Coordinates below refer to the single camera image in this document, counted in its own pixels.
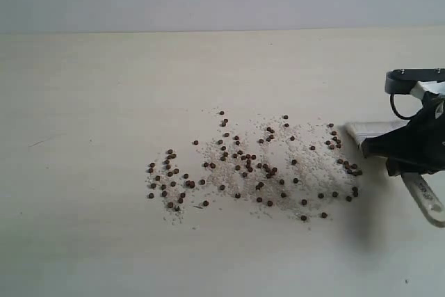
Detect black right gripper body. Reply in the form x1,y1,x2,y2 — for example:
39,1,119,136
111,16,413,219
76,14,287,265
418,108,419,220
410,92,444,127

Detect white paint brush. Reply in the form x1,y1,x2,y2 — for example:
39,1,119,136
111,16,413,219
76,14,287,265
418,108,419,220
344,121,444,228

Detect scattered rice and brown pellets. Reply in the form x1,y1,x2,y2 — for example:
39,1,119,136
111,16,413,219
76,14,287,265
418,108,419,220
145,111,364,223

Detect black right camera cable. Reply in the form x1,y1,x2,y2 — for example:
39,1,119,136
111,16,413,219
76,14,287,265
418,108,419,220
389,93,422,120

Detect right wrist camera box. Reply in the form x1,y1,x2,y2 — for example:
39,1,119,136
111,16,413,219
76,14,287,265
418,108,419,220
385,68,444,100

